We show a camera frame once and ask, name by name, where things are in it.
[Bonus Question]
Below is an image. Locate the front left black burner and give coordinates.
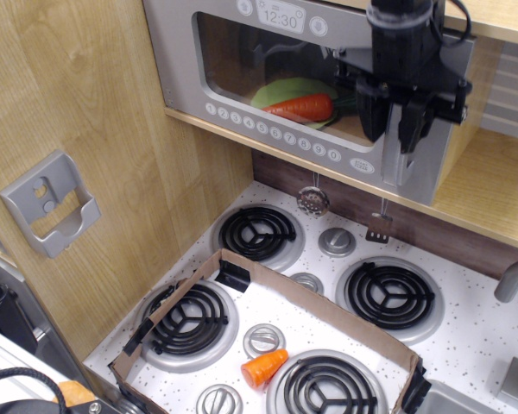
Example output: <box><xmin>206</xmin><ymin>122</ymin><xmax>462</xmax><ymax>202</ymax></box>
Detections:
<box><xmin>142</xmin><ymin>280</ymin><xmax>239</xmax><ymax>373</ymax></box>

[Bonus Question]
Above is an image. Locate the silver toy microwave door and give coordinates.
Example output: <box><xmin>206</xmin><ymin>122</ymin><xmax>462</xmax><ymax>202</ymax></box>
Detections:
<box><xmin>143</xmin><ymin>1</ymin><xmax>474</xmax><ymax>204</ymax></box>

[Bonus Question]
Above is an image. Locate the silver toy sink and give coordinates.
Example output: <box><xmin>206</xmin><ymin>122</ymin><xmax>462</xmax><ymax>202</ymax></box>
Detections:
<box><xmin>416</xmin><ymin>357</ymin><xmax>518</xmax><ymax>413</ymax></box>

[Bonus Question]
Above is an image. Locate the orange carrot piece on stove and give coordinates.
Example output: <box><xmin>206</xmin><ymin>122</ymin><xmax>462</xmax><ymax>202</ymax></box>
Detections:
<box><xmin>241</xmin><ymin>348</ymin><xmax>288</xmax><ymax>388</ymax></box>

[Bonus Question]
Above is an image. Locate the grey stove knob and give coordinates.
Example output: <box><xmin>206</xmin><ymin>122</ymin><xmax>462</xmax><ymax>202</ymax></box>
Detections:
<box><xmin>196</xmin><ymin>384</ymin><xmax>243</xmax><ymax>414</ymax></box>
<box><xmin>318</xmin><ymin>228</ymin><xmax>357</xmax><ymax>258</ymax></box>
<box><xmin>243</xmin><ymin>323</ymin><xmax>286</xmax><ymax>359</ymax></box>
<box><xmin>290</xmin><ymin>273</ymin><xmax>324</xmax><ymax>295</ymax></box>

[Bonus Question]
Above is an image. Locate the black burner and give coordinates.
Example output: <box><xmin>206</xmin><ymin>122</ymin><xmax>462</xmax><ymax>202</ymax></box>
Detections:
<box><xmin>334</xmin><ymin>256</ymin><xmax>445</xmax><ymax>345</ymax></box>
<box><xmin>142</xmin><ymin>280</ymin><xmax>239</xmax><ymax>373</ymax></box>
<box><xmin>210</xmin><ymin>204</ymin><xmax>306</xmax><ymax>273</ymax></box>
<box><xmin>265</xmin><ymin>349</ymin><xmax>389</xmax><ymax>414</ymax></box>

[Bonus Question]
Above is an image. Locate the black cable bottom left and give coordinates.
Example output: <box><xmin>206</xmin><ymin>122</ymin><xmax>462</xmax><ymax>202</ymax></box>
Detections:
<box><xmin>0</xmin><ymin>367</ymin><xmax>68</xmax><ymax>414</ymax></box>

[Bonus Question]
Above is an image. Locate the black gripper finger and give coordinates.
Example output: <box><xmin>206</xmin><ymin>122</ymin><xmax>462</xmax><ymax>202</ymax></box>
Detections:
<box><xmin>398</xmin><ymin>95</ymin><xmax>435</xmax><ymax>154</ymax></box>
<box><xmin>356</xmin><ymin>85</ymin><xmax>391</xmax><ymax>142</ymax></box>

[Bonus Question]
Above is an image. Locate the hanging metal strainer spoon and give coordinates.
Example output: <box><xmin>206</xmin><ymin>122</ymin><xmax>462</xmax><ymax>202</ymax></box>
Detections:
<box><xmin>296</xmin><ymin>172</ymin><xmax>330</xmax><ymax>217</ymax></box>

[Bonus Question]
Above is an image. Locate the green toy plate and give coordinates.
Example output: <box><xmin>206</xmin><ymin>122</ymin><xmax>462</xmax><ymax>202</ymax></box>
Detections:
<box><xmin>251</xmin><ymin>77</ymin><xmax>338</xmax><ymax>129</ymax></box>

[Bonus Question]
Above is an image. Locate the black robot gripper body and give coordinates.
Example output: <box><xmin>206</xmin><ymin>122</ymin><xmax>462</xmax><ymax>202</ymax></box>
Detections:
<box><xmin>333</xmin><ymin>21</ymin><xmax>472</xmax><ymax>124</ymax></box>

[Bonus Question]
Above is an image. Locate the back right black burner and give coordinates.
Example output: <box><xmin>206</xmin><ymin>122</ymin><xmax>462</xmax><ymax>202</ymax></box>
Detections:
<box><xmin>334</xmin><ymin>256</ymin><xmax>445</xmax><ymax>345</ymax></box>

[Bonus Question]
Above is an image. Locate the hanging small spatula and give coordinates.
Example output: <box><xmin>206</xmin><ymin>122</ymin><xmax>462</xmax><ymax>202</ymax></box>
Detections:
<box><xmin>365</xmin><ymin>198</ymin><xmax>393</xmax><ymax>244</ymax></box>

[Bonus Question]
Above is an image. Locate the grey stove knob front centre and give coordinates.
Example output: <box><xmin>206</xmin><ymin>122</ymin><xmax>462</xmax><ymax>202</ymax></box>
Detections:
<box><xmin>243</xmin><ymin>323</ymin><xmax>286</xmax><ymax>359</ymax></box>

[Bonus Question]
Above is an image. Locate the grey stove knob middle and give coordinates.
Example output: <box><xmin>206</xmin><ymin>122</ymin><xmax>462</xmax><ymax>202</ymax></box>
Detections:
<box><xmin>290</xmin><ymin>273</ymin><xmax>324</xmax><ymax>295</ymax></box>

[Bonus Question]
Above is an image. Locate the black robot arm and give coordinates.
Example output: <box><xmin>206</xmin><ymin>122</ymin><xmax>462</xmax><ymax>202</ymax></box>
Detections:
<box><xmin>333</xmin><ymin>1</ymin><xmax>472</xmax><ymax>154</ymax></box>

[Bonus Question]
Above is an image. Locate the back left black burner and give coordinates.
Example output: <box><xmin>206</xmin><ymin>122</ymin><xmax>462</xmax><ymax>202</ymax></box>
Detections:
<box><xmin>210</xmin><ymin>204</ymin><xmax>306</xmax><ymax>273</ymax></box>

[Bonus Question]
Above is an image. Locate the brown cardboard tray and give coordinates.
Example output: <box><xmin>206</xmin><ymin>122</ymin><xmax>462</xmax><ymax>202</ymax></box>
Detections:
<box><xmin>110</xmin><ymin>250</ymin><xmax>430</xmax><ymax>413</ymax></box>

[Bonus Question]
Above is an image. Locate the grey stove knob back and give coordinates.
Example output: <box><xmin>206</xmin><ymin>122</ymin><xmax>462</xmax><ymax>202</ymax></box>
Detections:
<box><xmin>318</xmin><ymin>228</ymin><xmax>357</xmax><ymax>258</ymax></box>

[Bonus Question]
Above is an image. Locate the front right black burner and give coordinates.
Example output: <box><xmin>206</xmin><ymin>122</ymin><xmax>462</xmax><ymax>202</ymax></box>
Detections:
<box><xmin>265</xmin><ymin>349</ymin><xmax>389</xmax><ymax>414</ymax></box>

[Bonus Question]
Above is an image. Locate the grey wall phone holder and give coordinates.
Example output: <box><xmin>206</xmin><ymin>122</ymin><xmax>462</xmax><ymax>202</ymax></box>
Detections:
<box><xmin>0</xmin><ymin>150</ymin><xmax>101</xmax><ymax>259</ymax></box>

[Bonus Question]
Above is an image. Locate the orange toy carrot in microwave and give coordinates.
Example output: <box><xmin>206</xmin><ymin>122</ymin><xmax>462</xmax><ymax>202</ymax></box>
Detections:
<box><xmin>262</xmin><ymin>93</ymin><xmax>357</xmax><ymax>123</ymax></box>

